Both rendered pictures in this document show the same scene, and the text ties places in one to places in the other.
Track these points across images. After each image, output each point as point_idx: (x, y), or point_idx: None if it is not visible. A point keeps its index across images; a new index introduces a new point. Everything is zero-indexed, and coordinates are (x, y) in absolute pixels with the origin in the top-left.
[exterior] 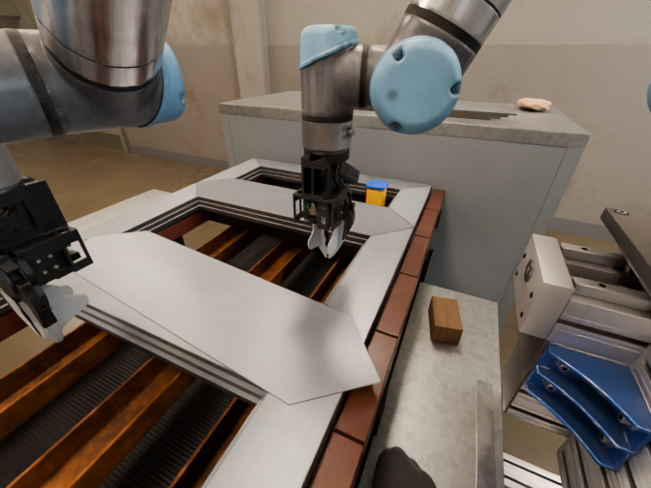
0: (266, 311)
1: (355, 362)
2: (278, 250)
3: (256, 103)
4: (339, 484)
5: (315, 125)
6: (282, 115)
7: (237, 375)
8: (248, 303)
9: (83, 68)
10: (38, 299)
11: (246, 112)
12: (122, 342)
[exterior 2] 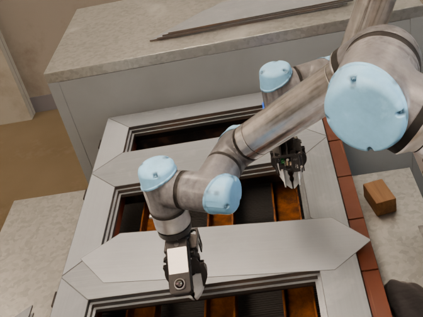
0: (279, 238)
1: (352, 238)
2: None
3: (85, 57)
4: (377, 285)
5: None
6: (131, 65)
7: (296, 273)
8: (263, 240)
9: (258, 156)
10: (206, 268)
11: (84, 73)
12: None
